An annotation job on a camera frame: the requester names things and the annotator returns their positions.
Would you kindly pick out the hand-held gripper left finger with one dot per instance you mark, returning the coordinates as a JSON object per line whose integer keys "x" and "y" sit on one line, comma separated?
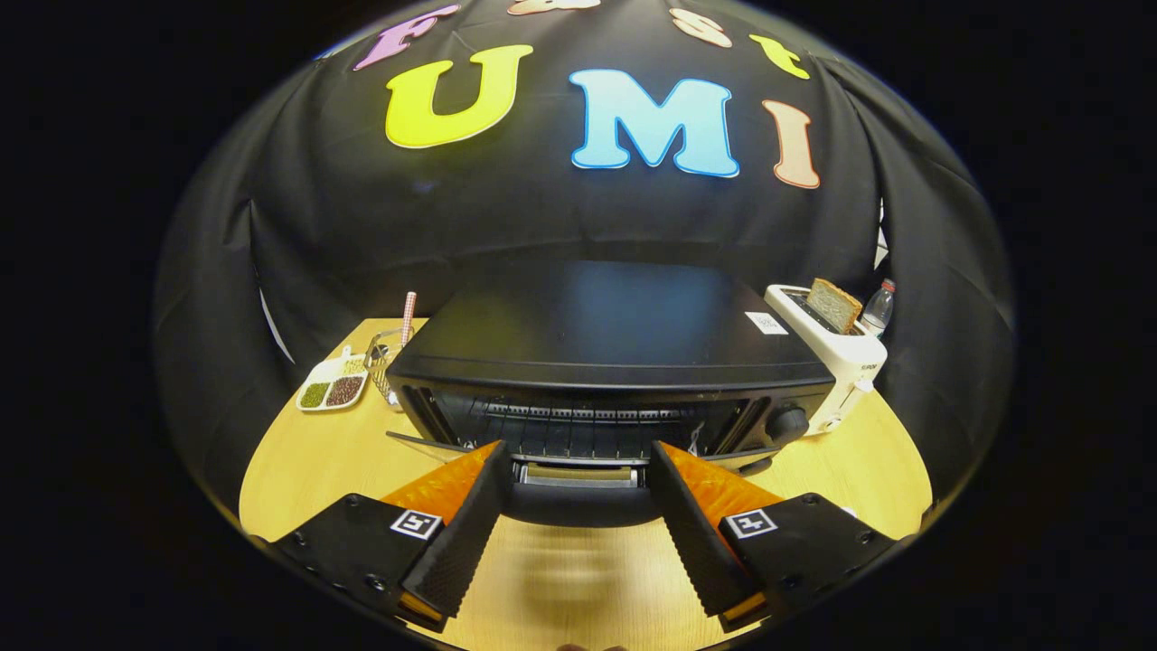
{"x": 470, "y": 533}

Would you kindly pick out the white pop-up toaster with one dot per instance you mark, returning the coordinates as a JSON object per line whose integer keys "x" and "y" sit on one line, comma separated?
{"x": 845, "y": 371}

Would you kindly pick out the black toaster oven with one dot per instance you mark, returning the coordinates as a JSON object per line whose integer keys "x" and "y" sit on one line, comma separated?
{"x": 615, "y": 325}

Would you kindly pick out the clear plastic water bottle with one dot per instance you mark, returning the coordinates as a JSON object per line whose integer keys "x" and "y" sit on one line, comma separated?
{"x": 877, "y": 312}

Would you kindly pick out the brown bread slice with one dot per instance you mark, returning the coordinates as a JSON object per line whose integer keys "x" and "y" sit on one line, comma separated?
{"x": 833, "y": 306}

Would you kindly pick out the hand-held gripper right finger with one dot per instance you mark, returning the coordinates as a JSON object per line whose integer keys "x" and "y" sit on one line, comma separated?
{"x": 691, "y": 533}

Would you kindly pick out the white divided bean dish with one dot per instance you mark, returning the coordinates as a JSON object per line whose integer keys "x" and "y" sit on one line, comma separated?
{"x": 330, "y": 389}

